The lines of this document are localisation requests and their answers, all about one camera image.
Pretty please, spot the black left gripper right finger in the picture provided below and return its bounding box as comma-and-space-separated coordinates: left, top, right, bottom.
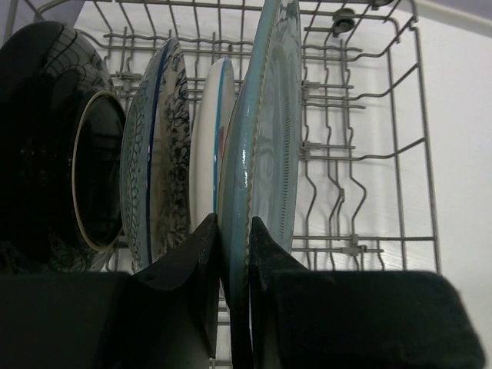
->
249, 218, 486, 368

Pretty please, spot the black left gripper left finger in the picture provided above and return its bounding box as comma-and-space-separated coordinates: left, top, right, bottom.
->
1, 214, 219, 368

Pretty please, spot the teal blue plate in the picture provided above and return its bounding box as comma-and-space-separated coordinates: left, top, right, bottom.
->
218, 1, 302, 368

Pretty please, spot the blue floral plate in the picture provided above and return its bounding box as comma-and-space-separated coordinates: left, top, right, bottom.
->
120, 38, 191, 273

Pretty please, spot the black rimmed striped plate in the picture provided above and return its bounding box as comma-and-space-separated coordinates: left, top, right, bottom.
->
1, 21, 126, 274

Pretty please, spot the white watermelon pattern plate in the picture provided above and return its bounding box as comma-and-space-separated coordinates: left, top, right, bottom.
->
189, 58, 235, 231

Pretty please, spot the grey wire dish rack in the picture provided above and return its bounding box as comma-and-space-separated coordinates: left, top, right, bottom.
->
7, 0, 441, 369

